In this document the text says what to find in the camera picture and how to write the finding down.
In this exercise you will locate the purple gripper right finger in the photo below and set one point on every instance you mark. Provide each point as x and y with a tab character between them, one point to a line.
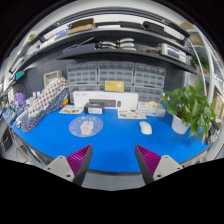
154	167

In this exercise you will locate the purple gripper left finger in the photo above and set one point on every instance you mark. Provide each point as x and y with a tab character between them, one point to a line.
73	167

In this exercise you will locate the white computer mouse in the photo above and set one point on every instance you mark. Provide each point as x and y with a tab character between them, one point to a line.
145	128

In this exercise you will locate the round lilac mouse pad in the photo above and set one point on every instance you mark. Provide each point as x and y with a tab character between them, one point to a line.
85	126

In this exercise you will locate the blue desk mat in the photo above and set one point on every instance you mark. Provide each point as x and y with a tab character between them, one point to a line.
114	146

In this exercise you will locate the white plant pot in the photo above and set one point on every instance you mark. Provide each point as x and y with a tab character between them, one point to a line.
178	126

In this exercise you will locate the clear plastic container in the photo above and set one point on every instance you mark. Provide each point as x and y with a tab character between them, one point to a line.
151	108

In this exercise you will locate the illustrated card right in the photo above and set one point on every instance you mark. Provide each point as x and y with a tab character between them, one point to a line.
130	114

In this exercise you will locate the illustrated card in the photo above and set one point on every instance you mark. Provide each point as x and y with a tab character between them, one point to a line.
71	109
130	114

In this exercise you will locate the illustrated card left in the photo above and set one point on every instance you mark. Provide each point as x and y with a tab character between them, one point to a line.
71	109

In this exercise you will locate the small black box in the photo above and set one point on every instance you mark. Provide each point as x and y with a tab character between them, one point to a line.
93	108

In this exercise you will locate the green potted plant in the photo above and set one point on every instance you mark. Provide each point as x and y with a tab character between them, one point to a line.
192	108

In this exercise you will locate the patterned folded cloth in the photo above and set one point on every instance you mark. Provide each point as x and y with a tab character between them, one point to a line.
50	99

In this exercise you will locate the white keyboard box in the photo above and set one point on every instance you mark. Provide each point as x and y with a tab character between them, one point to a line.
111	100

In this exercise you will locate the yellow card box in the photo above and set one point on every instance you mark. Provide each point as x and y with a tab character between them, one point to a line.
114	86

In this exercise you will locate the purple figurine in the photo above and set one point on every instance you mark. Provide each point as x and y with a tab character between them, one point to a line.
19	99

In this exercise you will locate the grey drawer organizer right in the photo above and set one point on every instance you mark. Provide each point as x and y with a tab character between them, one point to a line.
149	75

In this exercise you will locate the grey drawer organizer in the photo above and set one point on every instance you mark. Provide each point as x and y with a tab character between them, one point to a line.
115	70
82	72
149	75

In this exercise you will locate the grey drawer organizer left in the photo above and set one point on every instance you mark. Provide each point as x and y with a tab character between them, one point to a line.
82	72

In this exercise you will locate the beige framed box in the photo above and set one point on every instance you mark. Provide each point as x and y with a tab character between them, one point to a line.
49	77

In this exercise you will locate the grey drawer organizer middle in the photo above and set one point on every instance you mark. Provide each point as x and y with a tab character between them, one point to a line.
115	70

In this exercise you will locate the white electronic instrument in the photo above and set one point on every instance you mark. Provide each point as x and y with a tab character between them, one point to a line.
172	52

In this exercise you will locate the cardboard box on shelf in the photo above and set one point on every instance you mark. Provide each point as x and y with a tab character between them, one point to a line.
81	25

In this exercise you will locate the dark wall shelf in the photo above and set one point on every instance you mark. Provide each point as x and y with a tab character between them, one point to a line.
127	54

